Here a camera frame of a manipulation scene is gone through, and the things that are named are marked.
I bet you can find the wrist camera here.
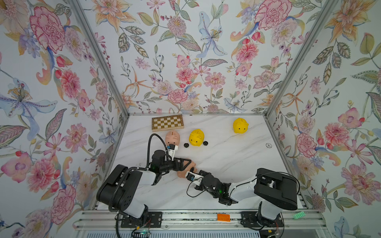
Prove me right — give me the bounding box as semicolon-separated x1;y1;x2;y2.
186;171;203;186
167;144;178;160

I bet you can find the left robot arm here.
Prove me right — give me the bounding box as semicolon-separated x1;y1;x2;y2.
96;150;191;219

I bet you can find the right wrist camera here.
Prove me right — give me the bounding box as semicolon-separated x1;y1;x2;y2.
186;171;203;186

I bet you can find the wooden chessboard box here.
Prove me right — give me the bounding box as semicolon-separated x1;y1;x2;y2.
151;115;185;132

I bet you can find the pink piggy bank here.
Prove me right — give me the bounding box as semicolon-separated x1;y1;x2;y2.
177;161;197;179
165;131;180;146

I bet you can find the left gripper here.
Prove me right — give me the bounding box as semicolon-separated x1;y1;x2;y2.
158;157;191;174

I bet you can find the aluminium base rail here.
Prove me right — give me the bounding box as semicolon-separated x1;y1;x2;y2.
73;210;327;231

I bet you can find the green connector on rail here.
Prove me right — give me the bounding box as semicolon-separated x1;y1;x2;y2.
293;211;306;220

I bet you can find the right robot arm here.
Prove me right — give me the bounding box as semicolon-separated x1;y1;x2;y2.
186;168;300;221

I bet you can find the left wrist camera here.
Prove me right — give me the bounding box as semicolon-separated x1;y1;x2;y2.
167;144;178;160

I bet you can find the yellow piggy bank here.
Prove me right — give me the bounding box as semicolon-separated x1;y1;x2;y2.
189;129;204;146
233;118;249;134

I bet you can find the orange tag on rail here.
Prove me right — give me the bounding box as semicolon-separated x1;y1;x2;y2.
217;213;231;222

